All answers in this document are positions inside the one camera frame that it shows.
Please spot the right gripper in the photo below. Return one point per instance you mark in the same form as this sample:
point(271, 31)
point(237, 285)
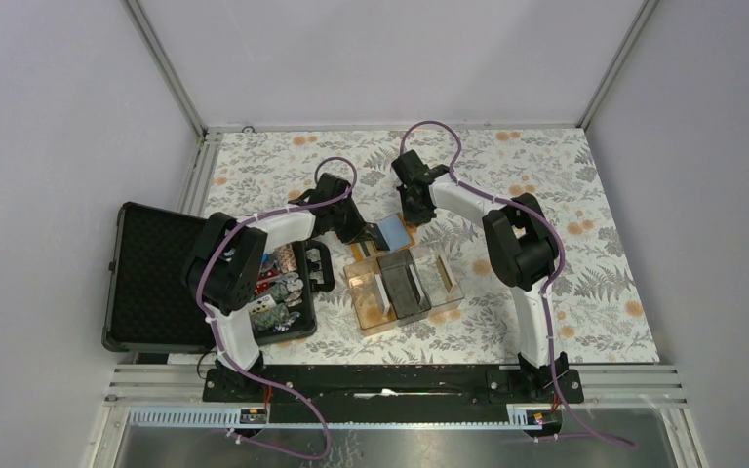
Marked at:
point(413, 219)

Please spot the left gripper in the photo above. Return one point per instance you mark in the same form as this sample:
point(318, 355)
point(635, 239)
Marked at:
point(359, 230)

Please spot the tan leather card holder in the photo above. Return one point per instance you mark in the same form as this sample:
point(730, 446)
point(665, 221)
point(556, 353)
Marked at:
point(388, 235)

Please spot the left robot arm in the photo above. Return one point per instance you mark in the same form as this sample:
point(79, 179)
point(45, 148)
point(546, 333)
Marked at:
point(223, 267)

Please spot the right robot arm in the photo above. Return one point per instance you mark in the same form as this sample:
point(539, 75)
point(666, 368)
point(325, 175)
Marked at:
point(522, 250)

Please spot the amber transparent card box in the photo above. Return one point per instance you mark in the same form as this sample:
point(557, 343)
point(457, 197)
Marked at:
point(360, 277)

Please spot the black card stack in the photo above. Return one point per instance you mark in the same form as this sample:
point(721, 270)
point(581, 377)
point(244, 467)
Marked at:
point(418, 288)

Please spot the white card stack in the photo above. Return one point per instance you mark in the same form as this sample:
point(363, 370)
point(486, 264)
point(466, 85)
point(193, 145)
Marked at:
point(381, 296)

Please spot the smoky black card box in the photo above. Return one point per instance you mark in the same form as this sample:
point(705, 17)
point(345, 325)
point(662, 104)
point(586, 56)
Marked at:
point(393, 268)

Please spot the clear transparent card box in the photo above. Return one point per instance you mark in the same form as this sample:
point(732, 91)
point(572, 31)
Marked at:
point(436, 277)

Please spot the floral table mat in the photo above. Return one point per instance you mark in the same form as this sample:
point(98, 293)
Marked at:
point(597, 313)

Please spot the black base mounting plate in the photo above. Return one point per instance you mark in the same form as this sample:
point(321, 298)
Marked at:
point(399, 394)

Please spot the black poker chip case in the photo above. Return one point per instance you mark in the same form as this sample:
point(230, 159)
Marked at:
point(156, 270)

